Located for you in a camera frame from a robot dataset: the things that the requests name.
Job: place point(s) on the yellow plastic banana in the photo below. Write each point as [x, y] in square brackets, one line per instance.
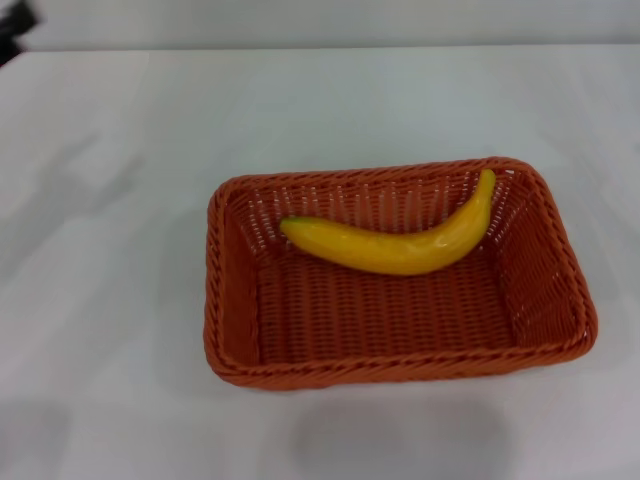
[380, 252]

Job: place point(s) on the orange woven plastic basket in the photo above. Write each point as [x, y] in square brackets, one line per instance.
[380, 320]

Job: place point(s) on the silver and black left arm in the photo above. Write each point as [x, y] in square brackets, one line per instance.
[12, 22]

